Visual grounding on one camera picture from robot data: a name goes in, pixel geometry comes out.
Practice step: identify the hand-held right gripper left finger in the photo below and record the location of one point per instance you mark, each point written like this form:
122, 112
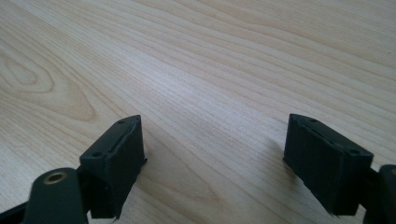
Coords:
120, 161

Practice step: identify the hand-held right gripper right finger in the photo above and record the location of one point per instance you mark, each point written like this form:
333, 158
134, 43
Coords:
323, 168

